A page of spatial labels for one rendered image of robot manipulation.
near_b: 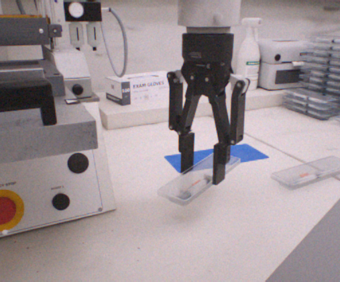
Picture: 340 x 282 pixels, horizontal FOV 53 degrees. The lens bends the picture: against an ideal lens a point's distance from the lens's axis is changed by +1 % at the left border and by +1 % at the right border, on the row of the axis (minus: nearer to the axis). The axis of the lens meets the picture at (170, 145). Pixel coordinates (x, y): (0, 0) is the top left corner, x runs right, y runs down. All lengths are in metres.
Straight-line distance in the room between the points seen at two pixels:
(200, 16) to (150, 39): 0.86
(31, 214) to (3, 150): 0.26
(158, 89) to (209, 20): 0.67
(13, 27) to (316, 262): 0.57
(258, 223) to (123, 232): 0.22
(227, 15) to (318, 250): 0.32
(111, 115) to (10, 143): 0.67
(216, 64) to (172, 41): 0.87
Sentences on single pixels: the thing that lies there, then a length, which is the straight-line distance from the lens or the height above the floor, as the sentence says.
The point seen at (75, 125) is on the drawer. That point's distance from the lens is 0.33.
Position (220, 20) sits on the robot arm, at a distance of 0.47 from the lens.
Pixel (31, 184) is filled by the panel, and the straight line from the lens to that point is 0.57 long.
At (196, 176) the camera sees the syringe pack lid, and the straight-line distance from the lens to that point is 0.57.
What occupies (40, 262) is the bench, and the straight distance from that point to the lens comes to 0.52.
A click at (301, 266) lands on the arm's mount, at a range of 0.29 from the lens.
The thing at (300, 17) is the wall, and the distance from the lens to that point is 1.74.
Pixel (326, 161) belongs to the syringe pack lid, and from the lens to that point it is 0.79.
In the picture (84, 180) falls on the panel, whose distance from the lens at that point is 0.57.
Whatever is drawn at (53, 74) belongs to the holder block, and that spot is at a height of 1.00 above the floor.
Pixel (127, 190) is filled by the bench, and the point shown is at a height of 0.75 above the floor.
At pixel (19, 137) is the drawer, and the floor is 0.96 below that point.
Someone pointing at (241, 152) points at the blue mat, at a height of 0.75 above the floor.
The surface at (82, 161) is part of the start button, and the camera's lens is 0.57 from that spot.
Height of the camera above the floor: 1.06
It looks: 21 degrees down
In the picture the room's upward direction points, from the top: straight up
